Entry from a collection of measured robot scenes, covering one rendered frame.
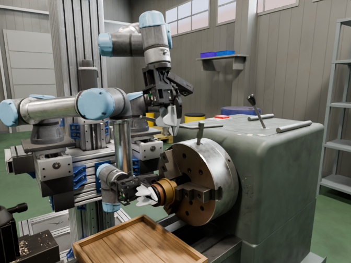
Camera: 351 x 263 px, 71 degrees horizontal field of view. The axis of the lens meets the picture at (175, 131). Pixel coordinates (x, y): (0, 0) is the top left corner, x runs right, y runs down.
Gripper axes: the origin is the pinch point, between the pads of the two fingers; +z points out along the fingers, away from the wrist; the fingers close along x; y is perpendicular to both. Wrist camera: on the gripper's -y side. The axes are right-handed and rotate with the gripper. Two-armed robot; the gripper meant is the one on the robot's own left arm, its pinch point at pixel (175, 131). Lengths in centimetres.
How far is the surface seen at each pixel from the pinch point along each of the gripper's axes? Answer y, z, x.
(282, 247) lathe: -49, 58, 0
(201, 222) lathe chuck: -10.8, 33.4, -6.7
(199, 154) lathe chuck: -10.9, 9.1, -2.3
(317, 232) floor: -199, 123, -49
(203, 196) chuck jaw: -7.1, 22.3, 0.3
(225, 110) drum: -282, -16, -198
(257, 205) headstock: -27.2, 31.3, 6.0
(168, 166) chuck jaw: -6.0, 12.4, -14.0
